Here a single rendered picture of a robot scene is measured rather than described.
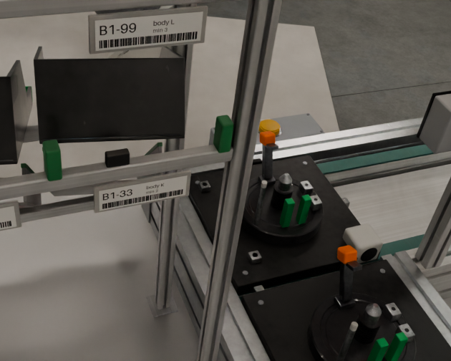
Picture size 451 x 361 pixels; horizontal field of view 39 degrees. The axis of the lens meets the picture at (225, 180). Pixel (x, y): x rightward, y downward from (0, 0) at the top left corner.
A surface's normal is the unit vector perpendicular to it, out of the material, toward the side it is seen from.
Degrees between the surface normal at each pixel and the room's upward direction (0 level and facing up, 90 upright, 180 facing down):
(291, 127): 0
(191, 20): 90
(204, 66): 0
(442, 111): 90
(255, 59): 90
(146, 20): 90
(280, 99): 0
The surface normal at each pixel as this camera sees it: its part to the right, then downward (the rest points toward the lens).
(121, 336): 0.11, -0.75
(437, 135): -0.92, 0.17
